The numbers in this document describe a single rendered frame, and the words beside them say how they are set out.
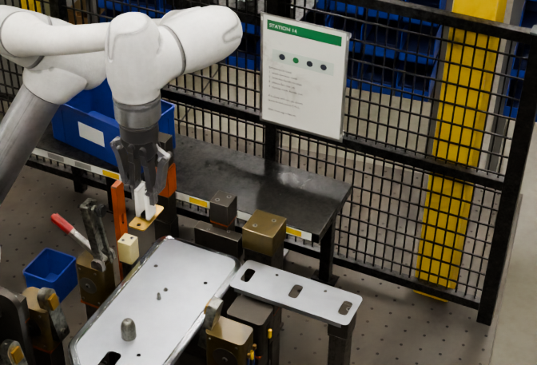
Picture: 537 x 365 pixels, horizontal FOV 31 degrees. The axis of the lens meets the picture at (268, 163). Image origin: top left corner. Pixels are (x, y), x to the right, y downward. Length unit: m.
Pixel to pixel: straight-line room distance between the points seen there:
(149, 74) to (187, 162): 0.79
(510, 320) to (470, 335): 1.08
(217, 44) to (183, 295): 0.63
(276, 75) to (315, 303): 0.58
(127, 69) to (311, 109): 0.75
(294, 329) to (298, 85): 0.63
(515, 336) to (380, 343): 1.15
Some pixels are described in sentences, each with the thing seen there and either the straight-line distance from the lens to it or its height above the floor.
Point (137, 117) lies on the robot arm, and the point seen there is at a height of 1.53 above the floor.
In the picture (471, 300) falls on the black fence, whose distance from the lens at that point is 2.61.
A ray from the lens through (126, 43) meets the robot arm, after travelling 1.76.
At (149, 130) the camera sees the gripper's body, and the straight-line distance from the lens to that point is 1.87.
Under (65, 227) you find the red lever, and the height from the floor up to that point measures 1.13.
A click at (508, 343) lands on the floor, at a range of 3.60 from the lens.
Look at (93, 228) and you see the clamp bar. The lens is 2.16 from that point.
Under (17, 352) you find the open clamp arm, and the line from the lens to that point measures 2.04.
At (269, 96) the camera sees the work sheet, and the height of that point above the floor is 1.23.
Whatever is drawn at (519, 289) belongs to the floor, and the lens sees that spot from 3.81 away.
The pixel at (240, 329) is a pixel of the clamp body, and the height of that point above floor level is 1.05.
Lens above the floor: 2.55
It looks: 37 degrees down
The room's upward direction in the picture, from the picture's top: 1 degrees clockwise
